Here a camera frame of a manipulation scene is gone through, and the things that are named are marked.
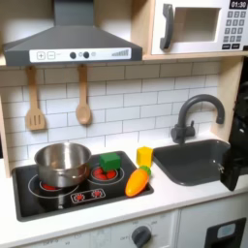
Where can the green block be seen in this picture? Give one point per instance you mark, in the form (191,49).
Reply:
(109,161)

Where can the yellow block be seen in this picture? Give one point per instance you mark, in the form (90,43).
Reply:
(144,157)

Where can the white toy microwave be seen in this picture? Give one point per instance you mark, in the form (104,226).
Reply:
(200,42)

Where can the steel pot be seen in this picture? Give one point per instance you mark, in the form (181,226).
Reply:
(61,174)

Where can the grey oven knob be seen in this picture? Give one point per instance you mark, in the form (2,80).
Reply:
(141,236)

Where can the wooden spoon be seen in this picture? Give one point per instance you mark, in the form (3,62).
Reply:
(83,113)

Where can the dark grey tap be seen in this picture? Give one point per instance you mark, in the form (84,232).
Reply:
(182,129)

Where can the grey range hood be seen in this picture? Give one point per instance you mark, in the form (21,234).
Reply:
(71,38)

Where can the dark grey sink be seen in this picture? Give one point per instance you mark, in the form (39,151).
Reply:
(190,164)

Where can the wooden shelf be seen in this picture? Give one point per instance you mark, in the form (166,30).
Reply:
(193,56)

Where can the black stove top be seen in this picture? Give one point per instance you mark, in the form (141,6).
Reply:
(109,193)

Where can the orange toy carrot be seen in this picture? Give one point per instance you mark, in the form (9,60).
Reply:
(136,183)

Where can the wooden slotted spatula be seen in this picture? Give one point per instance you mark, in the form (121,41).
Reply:
(35,117)

